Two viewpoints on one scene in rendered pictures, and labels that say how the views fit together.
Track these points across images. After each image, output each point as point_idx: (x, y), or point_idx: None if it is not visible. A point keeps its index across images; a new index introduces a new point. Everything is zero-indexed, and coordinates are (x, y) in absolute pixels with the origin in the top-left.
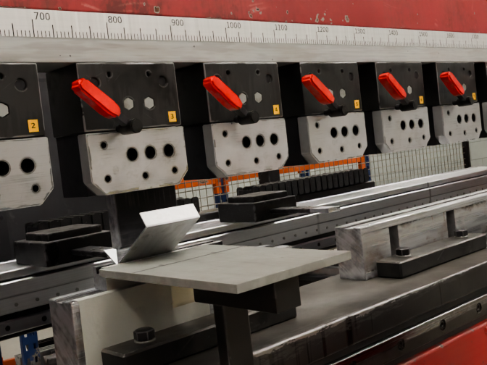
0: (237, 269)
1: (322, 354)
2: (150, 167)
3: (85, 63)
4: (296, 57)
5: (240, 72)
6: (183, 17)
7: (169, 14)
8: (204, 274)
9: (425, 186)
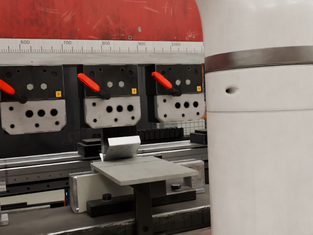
0: (136, 172)
1: (200, 221)
2: (119, 116)
3: (87, 64)
4: None
5: (177, 68)
6: (146, 40)
7: (137, 39)
8: (119, 173)
9: None
